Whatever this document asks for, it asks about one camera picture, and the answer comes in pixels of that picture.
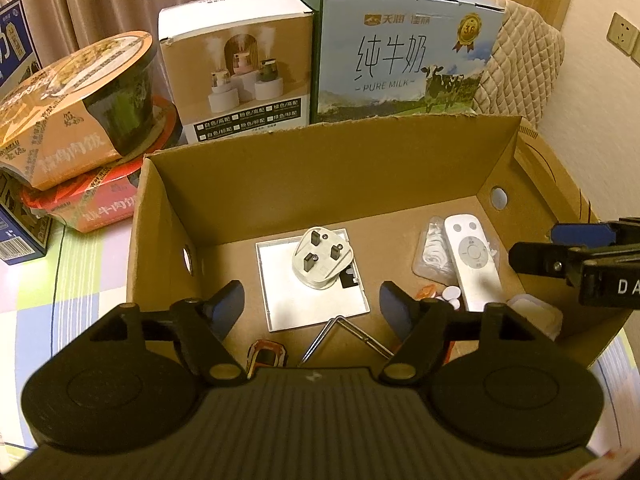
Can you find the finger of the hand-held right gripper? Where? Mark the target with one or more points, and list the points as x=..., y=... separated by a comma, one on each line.
x=545, y=260
x=582, y=232

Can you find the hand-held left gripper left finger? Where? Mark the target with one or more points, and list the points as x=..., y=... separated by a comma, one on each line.
x=227, y=307

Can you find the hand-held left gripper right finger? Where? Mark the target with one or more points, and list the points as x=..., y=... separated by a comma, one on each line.
x=397, y=307

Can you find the red cartoon cat toy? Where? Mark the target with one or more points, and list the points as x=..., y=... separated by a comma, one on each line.
x=450, y=296

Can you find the translucent white plastic box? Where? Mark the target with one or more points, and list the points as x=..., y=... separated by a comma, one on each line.
x=535, y=315

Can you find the clear floss pick box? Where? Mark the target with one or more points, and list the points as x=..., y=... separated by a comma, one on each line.
x=432, y=250

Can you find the white remote control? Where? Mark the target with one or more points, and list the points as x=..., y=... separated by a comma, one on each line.
x=472, y=260

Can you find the white plug adapter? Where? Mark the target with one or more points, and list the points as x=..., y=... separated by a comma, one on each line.
x=322, y=260

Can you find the brown cardboard box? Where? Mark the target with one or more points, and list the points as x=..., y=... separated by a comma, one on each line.
x=325, y=180

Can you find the small red clip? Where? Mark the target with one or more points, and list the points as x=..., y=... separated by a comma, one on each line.
x=267, y=347

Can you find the red orange instant food bowl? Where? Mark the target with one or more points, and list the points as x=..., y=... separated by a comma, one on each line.
x=100, y=200

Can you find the chair with quilted cover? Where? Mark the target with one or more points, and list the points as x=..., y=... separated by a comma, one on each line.
x=525, y=65

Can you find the white humidifier box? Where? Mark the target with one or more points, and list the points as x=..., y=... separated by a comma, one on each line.
x=235, y=70

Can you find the green orange instant food bowl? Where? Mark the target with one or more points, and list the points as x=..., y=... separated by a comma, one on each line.
x=75, y=110

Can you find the light blue milk carton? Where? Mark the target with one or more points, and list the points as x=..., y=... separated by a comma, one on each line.
x=400, y=50

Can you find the dark blue milk carton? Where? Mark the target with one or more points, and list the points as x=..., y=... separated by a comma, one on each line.
x=15, y=50

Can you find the beige wall socket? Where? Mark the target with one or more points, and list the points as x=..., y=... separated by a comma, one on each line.
x=622, y=35

